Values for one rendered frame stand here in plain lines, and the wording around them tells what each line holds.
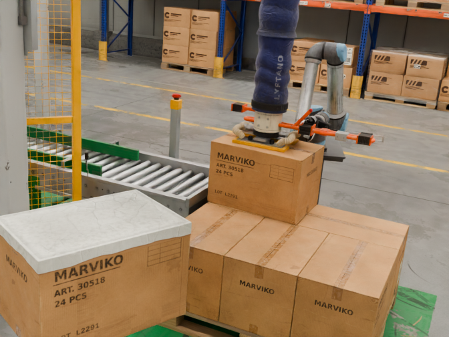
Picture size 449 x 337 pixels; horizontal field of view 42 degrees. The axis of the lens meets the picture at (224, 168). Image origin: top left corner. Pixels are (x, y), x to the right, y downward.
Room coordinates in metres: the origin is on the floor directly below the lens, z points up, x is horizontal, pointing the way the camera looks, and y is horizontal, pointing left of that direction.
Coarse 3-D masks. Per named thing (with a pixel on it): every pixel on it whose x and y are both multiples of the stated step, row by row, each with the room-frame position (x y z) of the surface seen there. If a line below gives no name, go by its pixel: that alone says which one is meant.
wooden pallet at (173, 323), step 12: (396, 288) 3.24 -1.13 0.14; (168, 324) 2.84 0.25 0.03; (180, 324) 2.86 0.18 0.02; (192, 324) 2.87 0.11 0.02; (216, 324) 2.72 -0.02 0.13; (384, 324) 2.88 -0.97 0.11; (192, 336) 2.78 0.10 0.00; (204, 336) 2.76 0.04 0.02; (216, 336) 2.77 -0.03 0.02; (228, 336) 2.78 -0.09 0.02; (240, 336) 2.67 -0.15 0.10; (252, 336) 2.64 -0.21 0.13
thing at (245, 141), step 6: (234, 138) 3.47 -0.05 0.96; (240, 138) 3.46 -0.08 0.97; (246, 138) 3.47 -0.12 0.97; (252, 138) 3.45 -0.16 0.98; (246, 144) 3.41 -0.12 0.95; (252, 144) 3.40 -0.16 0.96; (258, 144) 3.38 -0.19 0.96; (264, 144) 3.38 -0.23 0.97; (270, 144) 3.38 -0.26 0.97; (276, 144) 3.39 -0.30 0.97; (276, 150) 3.34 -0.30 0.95; (282, 150) 3.32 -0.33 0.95
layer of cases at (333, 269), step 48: (192, 240) 2.87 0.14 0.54; (240, 240) 2.93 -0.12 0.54; (288, 240) 2.97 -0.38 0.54; (336, 240) 3.01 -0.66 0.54; (384, 240) 3.07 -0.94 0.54; (192, 288) 2.79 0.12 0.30; (240, 288) 2.68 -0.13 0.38; (288, 288) 2.58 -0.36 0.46; (336, 288) 2.48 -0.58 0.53; (384, 288) 2.56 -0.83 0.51; (288, 336) 2.57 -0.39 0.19; (336, 336) 2.47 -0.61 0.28
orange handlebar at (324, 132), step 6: (246, 108) 3.84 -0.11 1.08; (246, 120) 3.54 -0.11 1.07; (252, 120) 3.52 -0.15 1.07; (282, 126) 3.45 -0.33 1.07; (288, 126) 3.43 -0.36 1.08; (294, 126) 3.42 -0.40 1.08; (318, 132) 3.36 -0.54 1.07; (324, 132) 3.35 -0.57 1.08; (330, 132) 3.34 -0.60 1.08; (348, 138) 3.29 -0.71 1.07; (354, 138) 3.28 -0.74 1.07
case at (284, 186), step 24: (216, 144) 3.44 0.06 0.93; (240, 144) 3.42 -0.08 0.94; (288, 144) 3.50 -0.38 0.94; (312, 144) 3.55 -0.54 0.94; (216, 168) 3.43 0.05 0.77; (240, 168) 3.36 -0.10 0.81; (264, 168) 3.29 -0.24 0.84; (288, 168) 3.22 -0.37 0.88; (312, 168) 3.37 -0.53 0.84; (216, 192) 3.43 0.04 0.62; (240, 192) 3.36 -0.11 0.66; (264, 192) 3.28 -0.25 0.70; (288, 192) 3.22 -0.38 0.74; (312, 192) 3.42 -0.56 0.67; (264, 216) 3.28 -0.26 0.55; (288, 216) 3.21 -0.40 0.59
